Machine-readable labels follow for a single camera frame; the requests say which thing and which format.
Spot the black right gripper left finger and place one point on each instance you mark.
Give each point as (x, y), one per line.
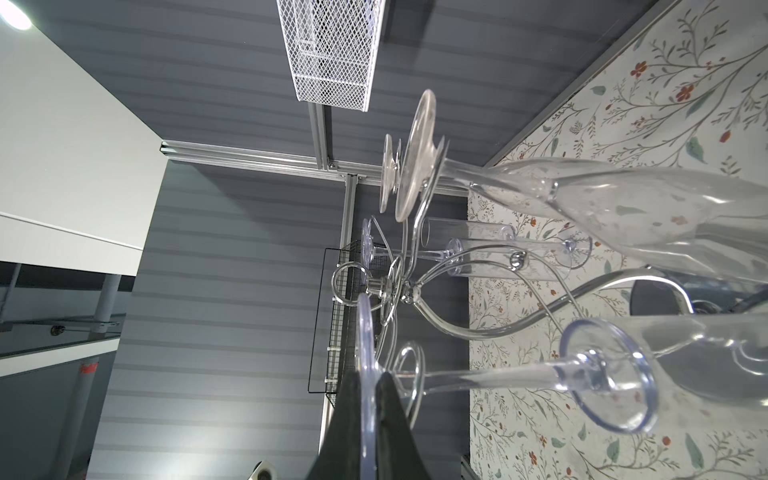
(339, 456)

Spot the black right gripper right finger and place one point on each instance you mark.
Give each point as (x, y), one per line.
(398, 457)

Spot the clear wine glass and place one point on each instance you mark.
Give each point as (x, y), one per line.
(628, 375)
(537, 260)
(437, 233)
(391, 160)
(687, 221)

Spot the chrome wine glass rack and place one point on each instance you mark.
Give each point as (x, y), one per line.
(515, 306)

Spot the black wire basket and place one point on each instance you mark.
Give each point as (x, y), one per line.
(332, 348)

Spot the aluminium frame profile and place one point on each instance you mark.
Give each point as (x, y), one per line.
(321, 165)

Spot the white table outside enclosure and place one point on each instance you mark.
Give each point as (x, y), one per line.
(80, 177)

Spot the white wire mesh basket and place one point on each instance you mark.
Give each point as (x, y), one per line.
(332, 48)

